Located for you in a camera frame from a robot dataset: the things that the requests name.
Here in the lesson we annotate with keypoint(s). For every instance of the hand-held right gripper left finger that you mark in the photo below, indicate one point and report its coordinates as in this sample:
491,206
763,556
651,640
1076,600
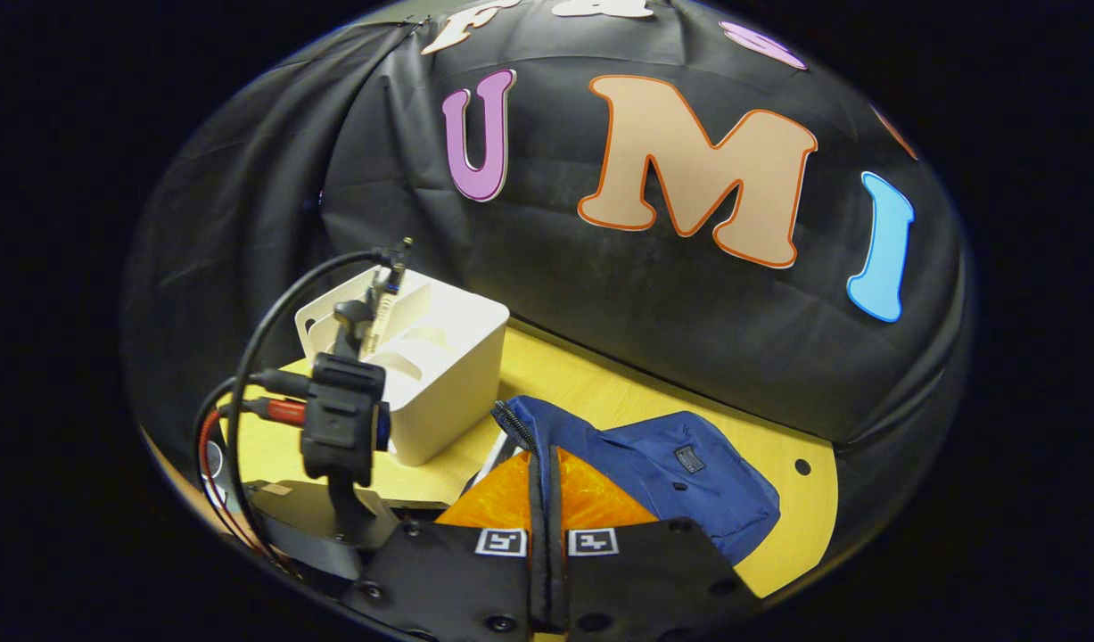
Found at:
448,580

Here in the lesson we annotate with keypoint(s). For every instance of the blue schoolbag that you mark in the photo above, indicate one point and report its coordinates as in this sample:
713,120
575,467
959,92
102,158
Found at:
671,499

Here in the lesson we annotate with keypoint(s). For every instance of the black backdrop cloth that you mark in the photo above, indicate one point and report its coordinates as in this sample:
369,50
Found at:
645,339

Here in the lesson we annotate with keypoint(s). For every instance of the white plastic bookshelf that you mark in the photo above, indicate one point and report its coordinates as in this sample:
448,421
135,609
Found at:
448,383

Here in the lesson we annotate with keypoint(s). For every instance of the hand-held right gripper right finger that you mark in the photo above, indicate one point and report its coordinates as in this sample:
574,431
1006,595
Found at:
645,580

